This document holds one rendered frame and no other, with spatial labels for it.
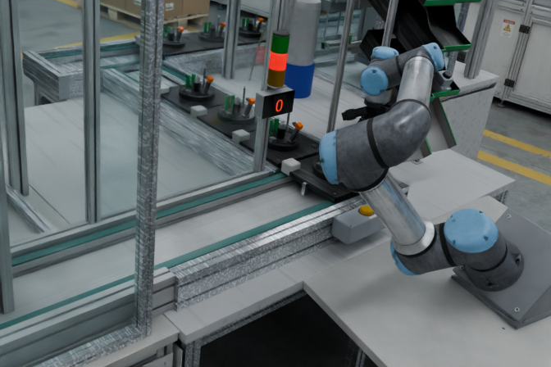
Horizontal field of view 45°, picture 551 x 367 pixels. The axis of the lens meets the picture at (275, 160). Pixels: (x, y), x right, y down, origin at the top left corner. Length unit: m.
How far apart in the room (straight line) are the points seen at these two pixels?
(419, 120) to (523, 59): 4.59
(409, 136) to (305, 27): 1.57
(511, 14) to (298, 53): 3.30
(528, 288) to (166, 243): 0.95
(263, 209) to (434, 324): 0.60
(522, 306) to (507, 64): 4.37
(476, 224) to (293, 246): 0.49
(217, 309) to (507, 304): 0.75
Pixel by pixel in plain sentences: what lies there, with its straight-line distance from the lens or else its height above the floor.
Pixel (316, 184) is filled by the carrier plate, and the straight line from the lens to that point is 2.06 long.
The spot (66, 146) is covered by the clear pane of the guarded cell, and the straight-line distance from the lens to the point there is 1.26.
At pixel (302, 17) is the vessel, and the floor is 1.23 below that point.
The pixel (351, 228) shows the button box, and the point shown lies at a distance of 1.90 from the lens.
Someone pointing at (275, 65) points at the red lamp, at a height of 1.33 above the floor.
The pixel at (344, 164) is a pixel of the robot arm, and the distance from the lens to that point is 1.46.
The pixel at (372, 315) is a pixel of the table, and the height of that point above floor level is 0.86.
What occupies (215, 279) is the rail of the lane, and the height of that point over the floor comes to 0.91.
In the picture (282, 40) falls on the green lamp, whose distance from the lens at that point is 1.92.
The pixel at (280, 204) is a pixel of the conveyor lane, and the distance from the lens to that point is 2.04.
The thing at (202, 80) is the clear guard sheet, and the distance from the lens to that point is 1.84.
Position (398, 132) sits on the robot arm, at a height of 1.39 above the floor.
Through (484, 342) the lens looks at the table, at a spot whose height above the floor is 0.86.
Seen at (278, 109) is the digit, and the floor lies 1.19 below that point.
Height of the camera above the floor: 1.93
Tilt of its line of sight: 26 degrees down
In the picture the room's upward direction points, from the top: 7 degrees clockwise
